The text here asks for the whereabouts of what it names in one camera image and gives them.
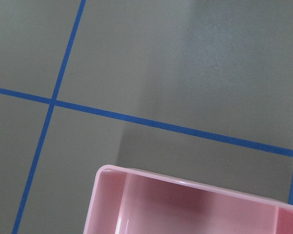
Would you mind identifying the pink plastic bin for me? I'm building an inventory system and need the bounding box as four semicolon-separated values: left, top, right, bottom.
84;165;293;234

